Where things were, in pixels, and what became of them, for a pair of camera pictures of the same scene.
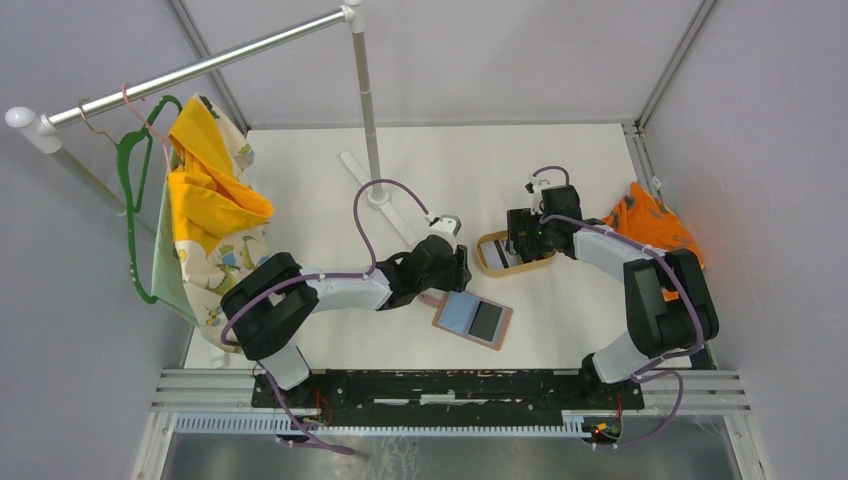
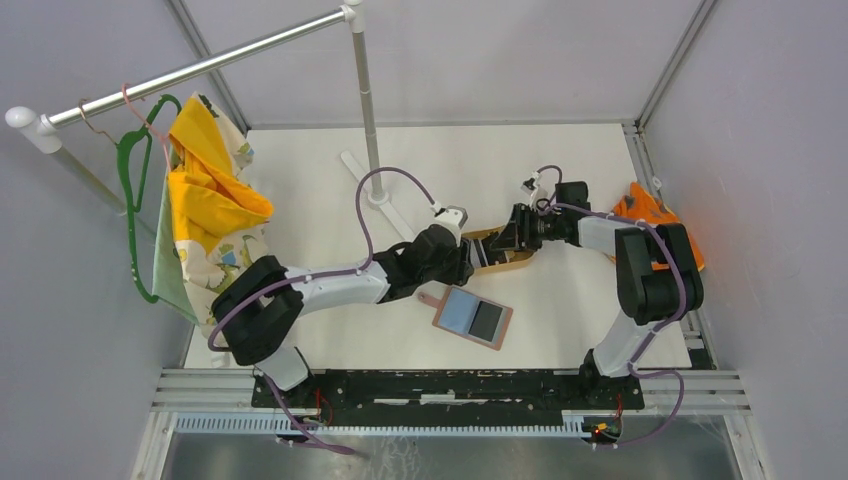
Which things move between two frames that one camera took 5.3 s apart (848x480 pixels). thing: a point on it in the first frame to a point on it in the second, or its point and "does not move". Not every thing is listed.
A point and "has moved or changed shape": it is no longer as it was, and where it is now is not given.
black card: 485,321 does not move
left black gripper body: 451,277 does not move
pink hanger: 162,137 does not move
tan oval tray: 495,273 has moved or changed shape
